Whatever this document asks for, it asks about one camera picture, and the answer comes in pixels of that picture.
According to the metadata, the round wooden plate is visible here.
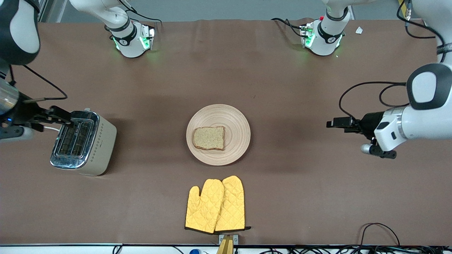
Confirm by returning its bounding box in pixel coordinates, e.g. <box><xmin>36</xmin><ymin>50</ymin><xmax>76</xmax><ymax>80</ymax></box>
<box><xmin>186</xmin><ymin>104</ymin><xmax>251</xmax><ymax>166</ymax></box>

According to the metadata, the brown toast slice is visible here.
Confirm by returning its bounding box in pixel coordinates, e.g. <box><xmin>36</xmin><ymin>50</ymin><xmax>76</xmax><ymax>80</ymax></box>
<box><xmin>192</xmin><ymin>126</ymin><xmax>225</xmax><ymax>151</ymax></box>

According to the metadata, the cream and chrome toaster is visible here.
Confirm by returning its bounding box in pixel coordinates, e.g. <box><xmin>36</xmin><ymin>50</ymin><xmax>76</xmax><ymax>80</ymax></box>
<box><xmin>50</xmin><ymin>108</ymin><xmax>117</xmax><ymax>176</ymax></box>

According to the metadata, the brown table cover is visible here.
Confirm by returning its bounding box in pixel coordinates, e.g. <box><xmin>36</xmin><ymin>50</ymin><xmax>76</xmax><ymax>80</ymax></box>
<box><xmin>0</xmin><ymin>18</ymin><xmax>452</xmax><ymax>246</ymax></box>

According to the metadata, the yellow quilted oven mitt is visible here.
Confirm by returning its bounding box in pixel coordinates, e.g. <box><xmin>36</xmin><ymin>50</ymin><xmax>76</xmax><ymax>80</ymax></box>
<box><xmin>215</xmin><ymin>175</ymin><xmax>252</xmax><ymax>232</ymax></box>
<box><xmin>185</xmin><ymin>179</ymin><xmax>225</xmax><ymax>234</ymax></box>

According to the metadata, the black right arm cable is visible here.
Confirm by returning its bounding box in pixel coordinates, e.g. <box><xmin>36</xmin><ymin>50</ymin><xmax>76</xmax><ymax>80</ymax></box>
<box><xmin>9</xmin><ymin>65</ymin><xmax>68</xmax><ymax>103</ymax></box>

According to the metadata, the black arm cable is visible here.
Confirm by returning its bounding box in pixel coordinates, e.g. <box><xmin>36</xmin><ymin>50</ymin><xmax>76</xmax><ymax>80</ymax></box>
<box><xmin>9</xmin><ymin>65</ymin><xmax>68</xmax><ymax>103</ymax></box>
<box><xmin>339</xmin><ymin>0</ymin><xmax>446</xmax><ymax>119</ymax></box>

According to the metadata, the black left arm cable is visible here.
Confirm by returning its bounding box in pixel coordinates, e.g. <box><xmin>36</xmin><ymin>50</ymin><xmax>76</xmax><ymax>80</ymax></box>
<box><xmin>339</xmin><ymin>0</ymin><xmax>446</xmax><ymax>119</ymax></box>

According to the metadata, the black looped cable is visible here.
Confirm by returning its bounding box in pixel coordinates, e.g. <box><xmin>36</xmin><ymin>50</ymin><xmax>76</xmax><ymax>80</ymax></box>
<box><xmin>359</xmin><ymin>223</ymin><xmax>400</xmax><ymax>247</ymax></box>

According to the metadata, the aluminium frame profile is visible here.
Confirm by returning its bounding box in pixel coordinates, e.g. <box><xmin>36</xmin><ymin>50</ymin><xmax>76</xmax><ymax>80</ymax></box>
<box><xmin>37</xmin><ymin>0</ymin><xmax>49</xmax><ymax>22</ymax></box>

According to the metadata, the black left base cable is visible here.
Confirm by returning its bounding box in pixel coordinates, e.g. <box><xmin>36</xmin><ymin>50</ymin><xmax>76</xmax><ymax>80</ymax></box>
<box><xmin>271</xmin><ymin>18</ymin><xmax>305</xmax><ymax>37</ymax></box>

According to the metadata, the black base cable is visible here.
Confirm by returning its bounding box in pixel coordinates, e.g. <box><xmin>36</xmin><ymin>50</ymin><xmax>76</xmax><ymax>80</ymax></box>
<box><xmin>118</xmin><ymin>0</ymin><xmax>163</xmax><ymax>24</ymax></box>
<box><xmin>271</xmin><ymin>18</ymin><xmax>305</xmax><ymax>37</ymax></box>

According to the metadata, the black cable bundle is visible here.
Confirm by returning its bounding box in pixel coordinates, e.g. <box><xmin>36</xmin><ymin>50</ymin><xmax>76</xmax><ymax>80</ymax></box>
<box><xmin>261</xmin><ymin>245</ymin><xmax>452</xmax><ymax>254</ymax></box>

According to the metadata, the black right base cable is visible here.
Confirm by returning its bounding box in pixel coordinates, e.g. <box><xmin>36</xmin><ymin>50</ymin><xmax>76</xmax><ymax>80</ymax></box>
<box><xmin>118</xmin><ymin>0</ymin><xmax>163</xmax><ymax>24</ymax></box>

